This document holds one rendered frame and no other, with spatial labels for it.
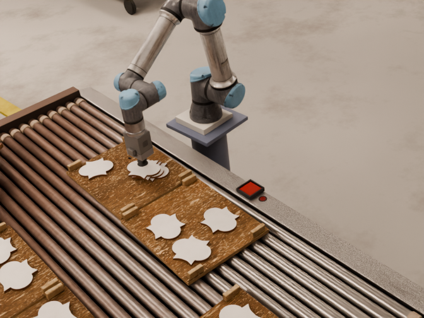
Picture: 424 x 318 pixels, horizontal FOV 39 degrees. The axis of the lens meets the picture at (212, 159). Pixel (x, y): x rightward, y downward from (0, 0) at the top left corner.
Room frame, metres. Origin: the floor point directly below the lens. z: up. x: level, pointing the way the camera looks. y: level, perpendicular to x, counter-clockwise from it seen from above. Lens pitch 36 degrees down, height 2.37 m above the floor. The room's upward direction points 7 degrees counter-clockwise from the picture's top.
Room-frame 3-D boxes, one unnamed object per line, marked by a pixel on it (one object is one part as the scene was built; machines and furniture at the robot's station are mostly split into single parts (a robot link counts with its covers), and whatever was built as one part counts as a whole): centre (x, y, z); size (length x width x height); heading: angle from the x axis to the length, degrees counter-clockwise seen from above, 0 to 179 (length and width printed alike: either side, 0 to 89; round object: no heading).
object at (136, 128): (1.92, 0.27, 1.17); 0.08 x 0.08 x 0.05
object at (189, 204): (1.58, 0.10, 0.93); 0.41 x 0.35 x 0.02; 34
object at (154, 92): (2.00, 0.21, 1.25); 0.11 x 0.11 x 0.08; 43
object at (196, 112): (2.35, 0.00, 0.95); 0.15 x 0.15 x 0.10
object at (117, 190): (1.93, 0.33, 0.93); 0.41 x 0.35 x 0.02; 36
